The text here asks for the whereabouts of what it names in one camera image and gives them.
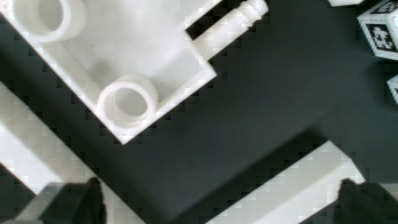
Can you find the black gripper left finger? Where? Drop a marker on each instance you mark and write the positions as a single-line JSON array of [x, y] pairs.
[[76, 207]]

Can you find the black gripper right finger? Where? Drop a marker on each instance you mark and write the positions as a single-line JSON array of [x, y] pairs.
[[366, 203]]

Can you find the white chair seat part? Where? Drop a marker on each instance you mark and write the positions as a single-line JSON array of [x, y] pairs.
[[113, 44]]

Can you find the white chair leg with marker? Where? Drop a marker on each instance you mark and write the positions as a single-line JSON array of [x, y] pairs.
[[378, 24], [392, 87]]

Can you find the small white part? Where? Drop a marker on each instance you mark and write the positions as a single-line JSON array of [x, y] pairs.
[[342, 2]]

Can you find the white fence wall right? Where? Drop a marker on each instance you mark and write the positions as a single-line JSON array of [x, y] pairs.
[[298, 192]]

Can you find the white fence wall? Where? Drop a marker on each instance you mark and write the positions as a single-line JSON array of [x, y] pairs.
[[298, 192], [42, 163]]

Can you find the white fence wall front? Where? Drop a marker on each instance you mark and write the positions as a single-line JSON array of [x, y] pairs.
[[42, 163]]

